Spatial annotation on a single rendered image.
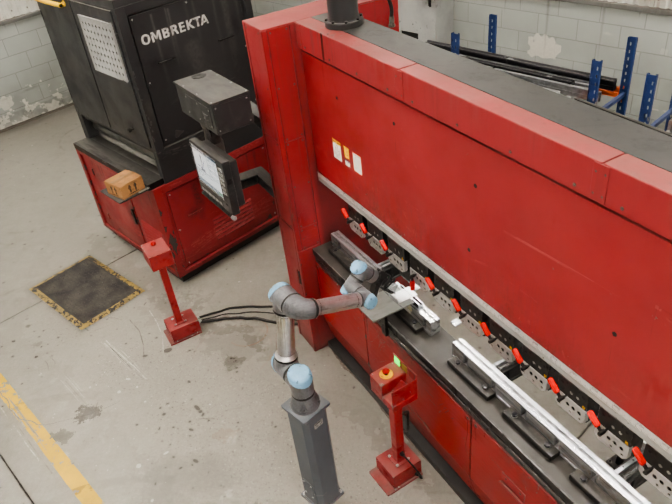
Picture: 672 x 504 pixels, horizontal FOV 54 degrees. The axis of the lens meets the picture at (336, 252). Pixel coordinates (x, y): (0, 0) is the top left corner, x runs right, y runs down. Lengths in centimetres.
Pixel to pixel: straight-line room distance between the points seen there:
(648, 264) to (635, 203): 20
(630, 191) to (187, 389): 342
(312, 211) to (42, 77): 631
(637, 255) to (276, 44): 219
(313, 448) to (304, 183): 154
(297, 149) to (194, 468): 203
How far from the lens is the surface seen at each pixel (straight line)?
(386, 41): 316
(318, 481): 373
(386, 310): 348
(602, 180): 213
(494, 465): 334
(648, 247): 214
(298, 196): 398
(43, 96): 986
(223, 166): 382
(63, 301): 592
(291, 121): 376
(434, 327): 348
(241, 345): 491
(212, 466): 425
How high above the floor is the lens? 330
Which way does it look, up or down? 36 degrees down
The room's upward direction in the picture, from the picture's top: 7 degrees counter-clockwise
